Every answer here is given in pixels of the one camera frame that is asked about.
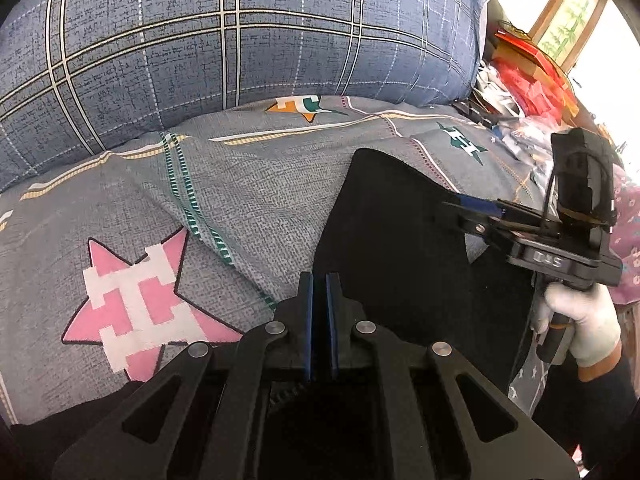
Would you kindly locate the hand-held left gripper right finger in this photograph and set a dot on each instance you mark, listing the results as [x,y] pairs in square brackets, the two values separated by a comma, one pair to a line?
[334,330]

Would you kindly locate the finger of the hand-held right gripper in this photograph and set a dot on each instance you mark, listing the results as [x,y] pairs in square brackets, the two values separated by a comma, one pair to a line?
[475,203]
[480,227]

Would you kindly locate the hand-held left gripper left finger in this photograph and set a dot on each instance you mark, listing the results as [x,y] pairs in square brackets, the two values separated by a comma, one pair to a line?
[306,330]

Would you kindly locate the black pants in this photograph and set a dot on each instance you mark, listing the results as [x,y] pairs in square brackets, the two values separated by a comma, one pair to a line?
[400,240]

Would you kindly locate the person's right forearm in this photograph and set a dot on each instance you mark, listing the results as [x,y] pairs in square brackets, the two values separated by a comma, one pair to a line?
[615,405]

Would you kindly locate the person's right hand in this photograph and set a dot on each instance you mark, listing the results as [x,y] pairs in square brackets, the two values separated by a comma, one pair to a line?
[592,325]

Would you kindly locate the pink floral cloth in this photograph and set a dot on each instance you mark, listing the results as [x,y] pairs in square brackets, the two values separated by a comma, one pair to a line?
[627,240]

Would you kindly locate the pile of clear plastic bags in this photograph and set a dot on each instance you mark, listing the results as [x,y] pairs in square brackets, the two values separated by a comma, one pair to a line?
[515,130]

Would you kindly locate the pile of red packets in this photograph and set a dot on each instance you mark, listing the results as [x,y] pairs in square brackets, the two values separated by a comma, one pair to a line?
[530,75]

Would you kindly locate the grey star-print bed sheet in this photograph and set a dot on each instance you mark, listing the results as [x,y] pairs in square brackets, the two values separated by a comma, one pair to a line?
[250,200]

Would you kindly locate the wooden framed bamboo painting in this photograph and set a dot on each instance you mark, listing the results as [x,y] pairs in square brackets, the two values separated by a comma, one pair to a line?
[570,15]

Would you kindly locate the blue plaid pillow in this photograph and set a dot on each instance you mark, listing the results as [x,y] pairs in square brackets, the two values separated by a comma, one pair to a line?
[240,50]

